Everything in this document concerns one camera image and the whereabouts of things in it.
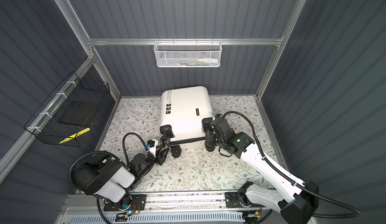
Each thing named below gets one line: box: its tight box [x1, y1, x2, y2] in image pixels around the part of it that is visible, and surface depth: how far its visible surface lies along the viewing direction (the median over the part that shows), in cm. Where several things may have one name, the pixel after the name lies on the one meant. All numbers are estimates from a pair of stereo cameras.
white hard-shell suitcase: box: [160, 85, 214, 158], surface depth 84 cm
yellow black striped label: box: [58, 127, 91, 145], surface depth 68 cm
